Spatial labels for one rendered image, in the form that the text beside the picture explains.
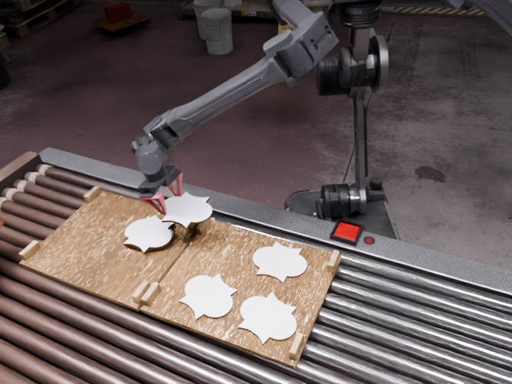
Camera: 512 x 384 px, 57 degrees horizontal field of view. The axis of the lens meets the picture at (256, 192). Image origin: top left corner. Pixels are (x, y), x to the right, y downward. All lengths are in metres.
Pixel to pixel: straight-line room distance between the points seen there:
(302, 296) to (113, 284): 0.49
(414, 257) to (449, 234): 1.46
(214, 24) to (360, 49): 3.20
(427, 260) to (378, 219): 1.12
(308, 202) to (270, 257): 1.27
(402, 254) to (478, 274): 0.19
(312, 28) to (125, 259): 0.78
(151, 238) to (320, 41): 0.70
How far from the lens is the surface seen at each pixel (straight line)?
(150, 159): 1.14
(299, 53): 1.06
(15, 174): 1.87
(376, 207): 2.50
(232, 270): 1.26
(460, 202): 3.01
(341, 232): 1.36
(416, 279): 1.29
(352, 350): 1.14
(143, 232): 1.39
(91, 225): 1.51
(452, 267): 1.34
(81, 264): 1.40
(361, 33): 1.68
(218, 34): 4.82
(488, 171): 3.31
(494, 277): 1.35
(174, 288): 1.25
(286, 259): 1.26
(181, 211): 1.28
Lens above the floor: 1.87
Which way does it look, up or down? 39 degrees down
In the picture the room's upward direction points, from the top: 5 degrees counter-clockwise
